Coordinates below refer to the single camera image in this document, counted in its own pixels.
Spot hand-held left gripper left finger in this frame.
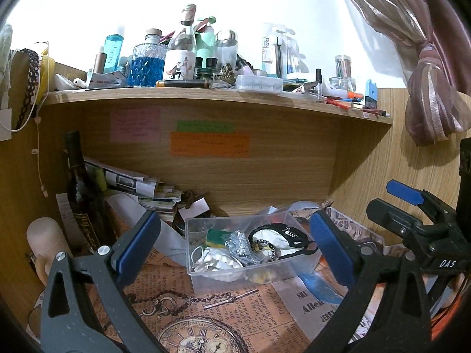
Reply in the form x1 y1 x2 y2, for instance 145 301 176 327
40 211 170 353

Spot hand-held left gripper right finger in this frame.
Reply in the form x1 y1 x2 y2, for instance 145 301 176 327
307 210 431 353

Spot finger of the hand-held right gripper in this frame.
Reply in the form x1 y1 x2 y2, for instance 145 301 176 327
386 179 457 225
366 198 433 254

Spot black pouch with chain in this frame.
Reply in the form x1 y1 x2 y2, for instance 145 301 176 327
247 222 319 263

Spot yellow sponge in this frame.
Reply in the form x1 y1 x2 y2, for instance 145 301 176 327
205 229 229 248

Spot clear plastic container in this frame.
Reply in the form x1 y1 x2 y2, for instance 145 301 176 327
184 211 321 295

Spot clear plastic bag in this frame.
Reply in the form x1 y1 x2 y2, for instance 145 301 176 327
224 230 258 265

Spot large white paper sheet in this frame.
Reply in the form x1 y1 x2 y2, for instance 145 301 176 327
105 191 188 258

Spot blue plastic piece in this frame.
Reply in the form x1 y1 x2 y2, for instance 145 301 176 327
298 273 343 305

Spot newspaper print sheet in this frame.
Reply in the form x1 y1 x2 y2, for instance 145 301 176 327
274 206 409 344

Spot stack of papers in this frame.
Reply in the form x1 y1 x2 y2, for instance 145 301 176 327
83 156 183 221

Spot small white card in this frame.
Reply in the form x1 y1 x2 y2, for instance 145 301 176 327
178 197 209 219

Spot dark wine bottle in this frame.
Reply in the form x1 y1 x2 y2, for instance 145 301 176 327
63 131 111 254

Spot white printed paper strip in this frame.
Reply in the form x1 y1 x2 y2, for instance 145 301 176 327
55 192 87 251

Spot brown clock print mat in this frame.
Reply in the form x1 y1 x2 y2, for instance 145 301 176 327
22 209 313 353

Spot wooden shelf unit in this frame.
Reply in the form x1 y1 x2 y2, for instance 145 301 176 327
0 59 394 339

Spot blue and black block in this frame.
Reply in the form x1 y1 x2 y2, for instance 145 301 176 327
364 80 379 109

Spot pink striped curtain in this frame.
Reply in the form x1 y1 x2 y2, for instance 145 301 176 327
331 0 471 147

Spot red pen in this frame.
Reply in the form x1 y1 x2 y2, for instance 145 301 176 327
326 97 354 110

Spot pink sticky note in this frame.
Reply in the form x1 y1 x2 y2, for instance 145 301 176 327
110 108 161 143

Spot orange sticky note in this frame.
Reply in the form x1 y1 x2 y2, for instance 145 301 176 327
170 131 251 158

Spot small glass jar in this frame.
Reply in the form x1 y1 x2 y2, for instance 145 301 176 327
329 76 356 91

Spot green sticky note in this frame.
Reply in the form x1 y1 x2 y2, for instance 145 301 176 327
176 120 235 134

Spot glass jar with sticks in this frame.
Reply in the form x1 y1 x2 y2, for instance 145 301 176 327
334 55 353 81

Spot brown pen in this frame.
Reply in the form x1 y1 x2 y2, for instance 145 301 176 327
156 80 212 89

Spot white box with red print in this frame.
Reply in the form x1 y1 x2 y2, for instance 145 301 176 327
86 74 127 89

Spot flat clear plastic box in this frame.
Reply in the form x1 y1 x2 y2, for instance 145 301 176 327
235 74 284 93

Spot white plastic item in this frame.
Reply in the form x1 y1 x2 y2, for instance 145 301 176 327
55 74 89 91

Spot glass bottle with blue liquid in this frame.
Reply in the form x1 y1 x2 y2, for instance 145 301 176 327
127 28 165 87

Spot white tag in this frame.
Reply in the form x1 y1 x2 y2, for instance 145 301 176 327
0 108 13 142

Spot clear blister pack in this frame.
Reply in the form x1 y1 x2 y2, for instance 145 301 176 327
262 24 298 74

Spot tall clear labelled bottle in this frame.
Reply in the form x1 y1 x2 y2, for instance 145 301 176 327
163 4 197 80

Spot small brown tube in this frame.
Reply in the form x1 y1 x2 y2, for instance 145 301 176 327
93 46 107 74

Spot small black binoculars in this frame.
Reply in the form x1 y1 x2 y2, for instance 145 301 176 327
195 57 218 78

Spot light blue bottle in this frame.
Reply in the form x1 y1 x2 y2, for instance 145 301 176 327
103 26 126 74

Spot yellow cloth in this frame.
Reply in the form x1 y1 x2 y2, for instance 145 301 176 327
39 49 56 94

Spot black lace headband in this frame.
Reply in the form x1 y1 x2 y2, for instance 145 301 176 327
11 48 39 131

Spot clear jar with silver lid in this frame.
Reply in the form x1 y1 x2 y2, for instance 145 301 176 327
214 29 238 70

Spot mint green pump bottle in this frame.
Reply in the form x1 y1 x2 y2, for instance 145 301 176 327
195 15 218 59

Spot white fluffy cloth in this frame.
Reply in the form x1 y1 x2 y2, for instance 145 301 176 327
0 24 13 92

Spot white cable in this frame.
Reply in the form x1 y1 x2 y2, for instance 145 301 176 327
31 40 50 197

